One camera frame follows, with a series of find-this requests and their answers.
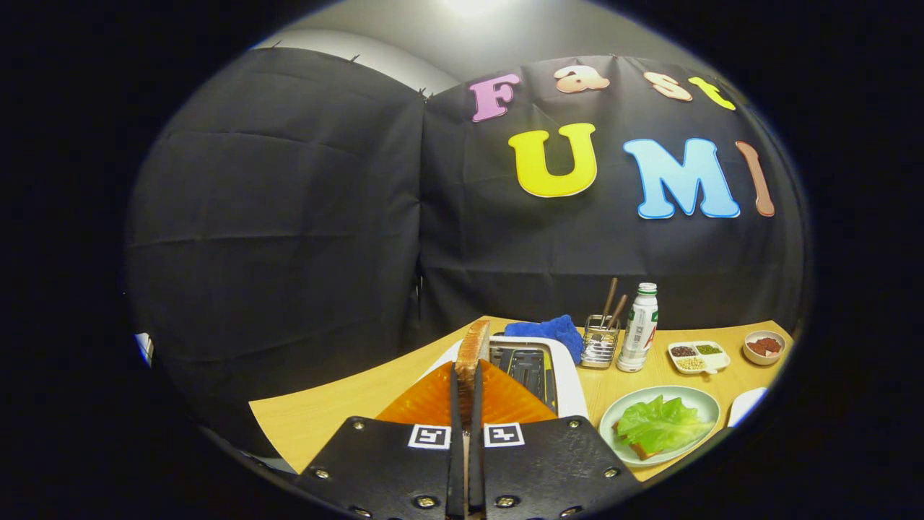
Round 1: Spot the white divided bean dish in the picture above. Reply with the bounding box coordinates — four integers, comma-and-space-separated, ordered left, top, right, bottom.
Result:
667, 341, 731, 376

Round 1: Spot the pale green plate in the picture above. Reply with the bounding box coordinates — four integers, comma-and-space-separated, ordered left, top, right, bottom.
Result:
598, 385, 722, 468

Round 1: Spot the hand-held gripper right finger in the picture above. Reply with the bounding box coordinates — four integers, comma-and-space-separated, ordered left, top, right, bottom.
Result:
468, 359, 642, 520

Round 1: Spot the white toaster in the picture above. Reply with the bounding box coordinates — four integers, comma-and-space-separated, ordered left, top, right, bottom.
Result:
419, 336, 589, 420

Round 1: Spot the blue cloth mitt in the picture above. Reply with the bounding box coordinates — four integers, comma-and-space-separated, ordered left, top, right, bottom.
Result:
503, 314, 584, 364

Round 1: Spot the toasted bread slice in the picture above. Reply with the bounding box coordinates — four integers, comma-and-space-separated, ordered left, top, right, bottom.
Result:
455, 320, 492, 427

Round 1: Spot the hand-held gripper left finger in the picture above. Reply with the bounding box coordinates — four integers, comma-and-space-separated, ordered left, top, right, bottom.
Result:
295, 361, 465, 520

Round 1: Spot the metal utensil holder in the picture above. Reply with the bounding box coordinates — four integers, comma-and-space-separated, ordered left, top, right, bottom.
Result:
580, 314, 622, 370

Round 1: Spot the bread slice with crust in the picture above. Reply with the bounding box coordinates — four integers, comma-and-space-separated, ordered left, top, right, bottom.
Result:
614, 422, 661, 461

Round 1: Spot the white drink bottle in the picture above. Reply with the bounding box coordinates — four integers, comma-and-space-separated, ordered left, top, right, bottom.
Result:
616, 282, 659, 373

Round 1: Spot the white meat plate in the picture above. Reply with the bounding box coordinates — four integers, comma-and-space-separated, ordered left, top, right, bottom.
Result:
742, 330, 787, 366

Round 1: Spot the black backdrop cloth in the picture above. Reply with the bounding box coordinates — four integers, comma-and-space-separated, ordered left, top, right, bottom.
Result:
124, 47, 808, 456

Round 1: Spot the small white dish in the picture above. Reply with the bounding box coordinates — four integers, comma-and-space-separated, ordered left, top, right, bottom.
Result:
727, 387, 768, 428

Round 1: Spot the green lettuce leaf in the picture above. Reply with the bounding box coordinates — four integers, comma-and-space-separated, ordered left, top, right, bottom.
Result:
616, 395, 715, 456

